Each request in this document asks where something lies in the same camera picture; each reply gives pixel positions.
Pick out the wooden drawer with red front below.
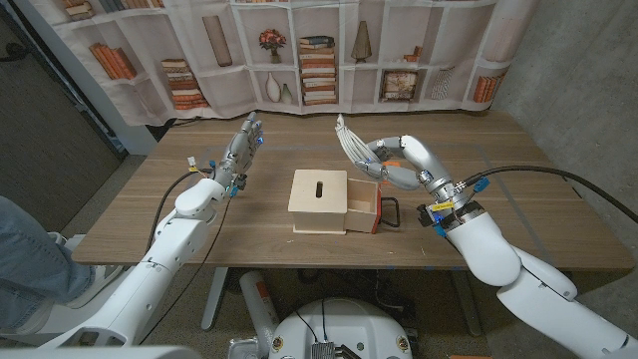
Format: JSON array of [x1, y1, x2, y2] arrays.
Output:
[[344, 178, 383, 234]]

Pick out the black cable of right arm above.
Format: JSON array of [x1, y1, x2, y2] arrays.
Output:
[[456, 166, 638, 223]]

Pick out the light wooden box with slot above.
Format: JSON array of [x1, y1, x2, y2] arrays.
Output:
[[287, 169, 349, 235]]

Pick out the person leg in blue jeans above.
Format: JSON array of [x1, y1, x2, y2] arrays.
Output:
[[0, 196, 95, 333]]

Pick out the printed bookshelf backdrop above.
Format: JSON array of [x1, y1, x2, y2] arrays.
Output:
[[29, 0, 539, 127]]

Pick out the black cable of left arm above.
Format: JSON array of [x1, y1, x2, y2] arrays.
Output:
[[147, 168, 215, 250]]

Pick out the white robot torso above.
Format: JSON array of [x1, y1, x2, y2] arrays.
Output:
[[268, 297, 414, 359]]

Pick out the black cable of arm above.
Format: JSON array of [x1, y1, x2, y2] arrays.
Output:
[[147, 168, 215, 250], [456, 166, 638, 223]]

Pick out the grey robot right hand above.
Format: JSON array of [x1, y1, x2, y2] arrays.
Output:
[[356, 134, 458, 198]]

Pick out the white Ethernet cable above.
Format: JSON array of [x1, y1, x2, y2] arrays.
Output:
[[334, 114, 373, 169]]

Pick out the black door handle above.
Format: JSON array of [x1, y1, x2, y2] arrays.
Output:
[[0, 42, 29, 64]]

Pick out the white cylinder with orange label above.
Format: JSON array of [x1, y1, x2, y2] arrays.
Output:
[[238, 269, 280, 358]]

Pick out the grey table leg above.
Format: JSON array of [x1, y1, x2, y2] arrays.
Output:
[[200, 267, 230, 332], [451, 270, 483, 338]]

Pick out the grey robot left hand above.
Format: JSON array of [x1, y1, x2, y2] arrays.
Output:
[[213, 111, 264, 190]]

